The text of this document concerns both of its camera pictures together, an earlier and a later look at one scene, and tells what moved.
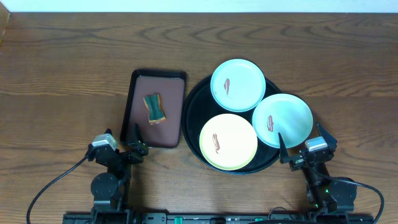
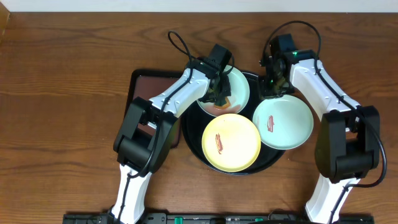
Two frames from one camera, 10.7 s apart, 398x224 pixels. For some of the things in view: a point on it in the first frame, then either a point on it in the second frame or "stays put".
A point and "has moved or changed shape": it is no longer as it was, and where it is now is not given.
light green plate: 286,114 stays put
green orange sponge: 153,104 has moved or changed shape
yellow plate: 228,142 stays put
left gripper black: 123,154 → 222,90
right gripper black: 296,163 → 265,93
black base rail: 208,218 stays put
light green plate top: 238,84 has moved or changed shape
